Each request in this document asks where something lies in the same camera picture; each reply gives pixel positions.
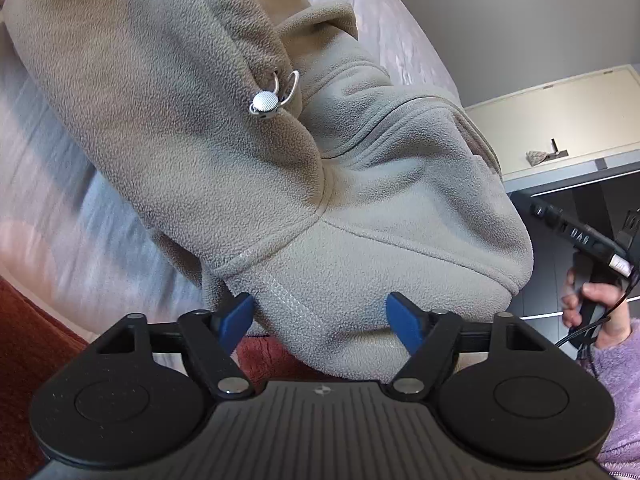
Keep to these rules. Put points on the person's right hand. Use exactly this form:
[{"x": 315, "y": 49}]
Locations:
[{"x": 617, "y": 317}]

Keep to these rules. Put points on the small grey stone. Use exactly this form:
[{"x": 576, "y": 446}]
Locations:
[{"x": 537, "y": 157}]

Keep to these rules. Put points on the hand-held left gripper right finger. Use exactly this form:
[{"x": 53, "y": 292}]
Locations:
[{"x": 404, "y": 322}]

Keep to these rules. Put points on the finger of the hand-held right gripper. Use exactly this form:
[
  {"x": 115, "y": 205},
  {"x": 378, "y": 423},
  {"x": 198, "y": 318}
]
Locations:
[{"x": 546, "y": 214}]

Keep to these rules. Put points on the dark glossy cabinet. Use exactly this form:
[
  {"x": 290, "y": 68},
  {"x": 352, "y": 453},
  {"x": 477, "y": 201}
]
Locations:
[{"x": 545, "y": 280}]

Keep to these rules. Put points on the cream cabinet top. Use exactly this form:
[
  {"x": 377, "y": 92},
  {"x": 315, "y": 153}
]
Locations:
[{"x": 550, "y": 110}]

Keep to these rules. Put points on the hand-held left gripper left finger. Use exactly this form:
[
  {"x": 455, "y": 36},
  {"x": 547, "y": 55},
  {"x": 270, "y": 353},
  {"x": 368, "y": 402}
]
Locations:
[{"x": 238, "y": 319}]

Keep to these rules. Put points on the grey-beige fleece hoodie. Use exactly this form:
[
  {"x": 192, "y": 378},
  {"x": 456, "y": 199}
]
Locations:
[{"x": 210, "y": 170}]

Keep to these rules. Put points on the small black bracket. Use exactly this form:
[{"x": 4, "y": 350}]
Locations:
[{"x": 556, "y": 149}]

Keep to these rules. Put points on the red blanket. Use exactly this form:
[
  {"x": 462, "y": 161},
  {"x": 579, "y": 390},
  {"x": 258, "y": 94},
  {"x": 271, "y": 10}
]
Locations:
[{"x": 30, "y": 345}]

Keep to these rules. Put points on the person's purple-sleeved right forearm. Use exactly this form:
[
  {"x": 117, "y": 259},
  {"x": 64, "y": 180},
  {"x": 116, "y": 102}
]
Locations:
[{"x": 622, "y": 410}]

